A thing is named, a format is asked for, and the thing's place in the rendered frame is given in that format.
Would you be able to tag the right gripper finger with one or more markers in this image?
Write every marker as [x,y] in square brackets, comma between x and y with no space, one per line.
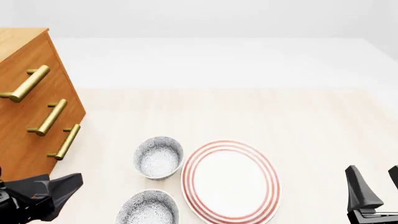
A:
[360,191]
[395,175]

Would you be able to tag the white plate with red rings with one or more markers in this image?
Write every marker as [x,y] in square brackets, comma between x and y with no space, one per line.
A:
[231,182]

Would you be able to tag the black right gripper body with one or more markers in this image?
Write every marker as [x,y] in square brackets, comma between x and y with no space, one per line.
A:
[373,218]

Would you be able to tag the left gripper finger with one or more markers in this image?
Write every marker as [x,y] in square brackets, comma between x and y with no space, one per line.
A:
[60,196]
[29,187]

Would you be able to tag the wooden drawer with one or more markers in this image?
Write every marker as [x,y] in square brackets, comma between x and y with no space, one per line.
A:
[66,93]
[31,163]
[37,56]

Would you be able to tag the wooden cabinet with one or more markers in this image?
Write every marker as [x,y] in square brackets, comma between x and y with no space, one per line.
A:
[18,46]

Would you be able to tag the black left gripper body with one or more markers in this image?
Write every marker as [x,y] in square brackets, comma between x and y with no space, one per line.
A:
[21,207]

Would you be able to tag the patterned grey bowl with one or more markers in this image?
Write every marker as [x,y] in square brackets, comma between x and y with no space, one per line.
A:
[158,158]
[149,208]

